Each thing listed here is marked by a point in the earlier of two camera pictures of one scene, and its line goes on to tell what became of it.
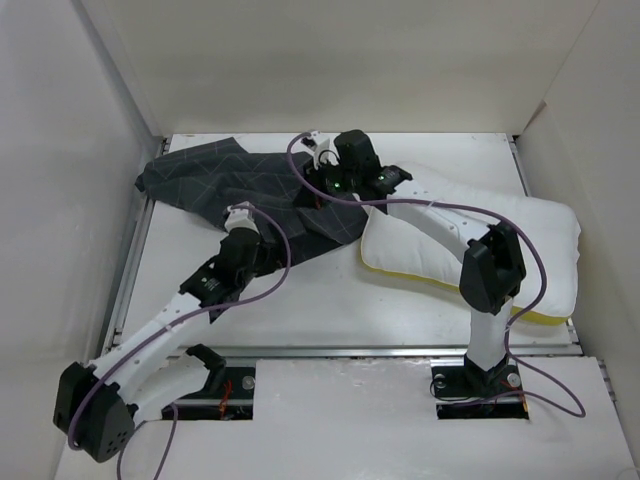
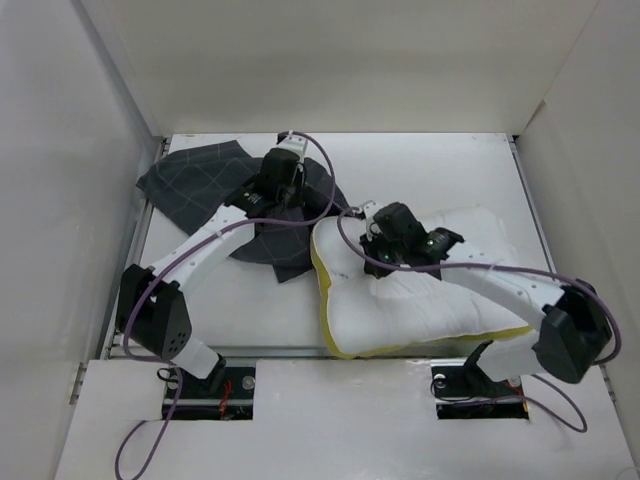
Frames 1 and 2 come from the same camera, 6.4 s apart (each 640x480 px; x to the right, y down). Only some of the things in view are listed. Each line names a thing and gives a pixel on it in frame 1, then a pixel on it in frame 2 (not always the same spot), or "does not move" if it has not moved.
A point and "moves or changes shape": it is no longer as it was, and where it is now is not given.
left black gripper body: [267, 261] → [291, 196]
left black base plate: [228, 395] does not move
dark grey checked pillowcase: [259, 187] moves or changes shape
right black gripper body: [338, 180] → [382, 247]
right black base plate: [465, 392] does not move
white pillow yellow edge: [548, 233] → [365, 315]
